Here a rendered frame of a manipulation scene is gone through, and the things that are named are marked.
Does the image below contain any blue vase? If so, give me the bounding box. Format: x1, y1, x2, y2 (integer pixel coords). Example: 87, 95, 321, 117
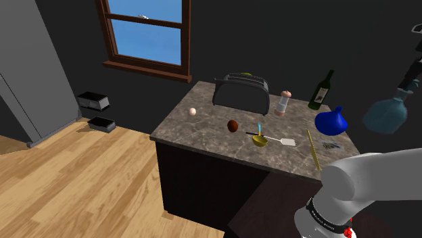
314, 105, 349, 137

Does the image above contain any wooden and clear pepper mill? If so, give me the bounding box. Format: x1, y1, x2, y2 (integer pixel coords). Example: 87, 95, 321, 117
273, 90, 293, 117

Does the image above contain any white spatula with black handle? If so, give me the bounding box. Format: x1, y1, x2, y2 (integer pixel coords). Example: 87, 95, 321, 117
245, 131, 296, 147

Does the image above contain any black box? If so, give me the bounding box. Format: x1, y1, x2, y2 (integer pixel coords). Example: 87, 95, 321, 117
76, 91, 111, 112
87, 116, 116, 134

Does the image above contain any yellow ladle with blue handle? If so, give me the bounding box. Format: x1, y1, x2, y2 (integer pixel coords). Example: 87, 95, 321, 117
252, 123, 269, 148

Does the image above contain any dark kitchen island cabinet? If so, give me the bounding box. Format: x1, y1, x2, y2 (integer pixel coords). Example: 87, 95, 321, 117
149, 80, 362, 231

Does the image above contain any yellow stick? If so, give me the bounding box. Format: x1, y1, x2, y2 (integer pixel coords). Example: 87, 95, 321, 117
306, 128, 322, 172

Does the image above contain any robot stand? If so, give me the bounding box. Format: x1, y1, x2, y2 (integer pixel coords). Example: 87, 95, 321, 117
225, 171, 422, 238

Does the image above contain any green wine bottle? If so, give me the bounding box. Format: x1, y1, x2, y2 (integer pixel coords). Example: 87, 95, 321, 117
308, 69, 335, 111

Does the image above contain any brown framed window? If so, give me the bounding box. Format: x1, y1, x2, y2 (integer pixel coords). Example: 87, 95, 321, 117
95, 0, 193, 84

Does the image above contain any black toaster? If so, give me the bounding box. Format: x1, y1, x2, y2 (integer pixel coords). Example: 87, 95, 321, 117
212, 72, 271, 116

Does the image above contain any grey refrigerator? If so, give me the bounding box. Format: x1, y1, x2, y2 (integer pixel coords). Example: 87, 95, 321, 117
0, 0, 83, 149

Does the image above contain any pale blue glass bottle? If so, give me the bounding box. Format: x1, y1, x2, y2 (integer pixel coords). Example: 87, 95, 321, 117
362, 87, 417, 135

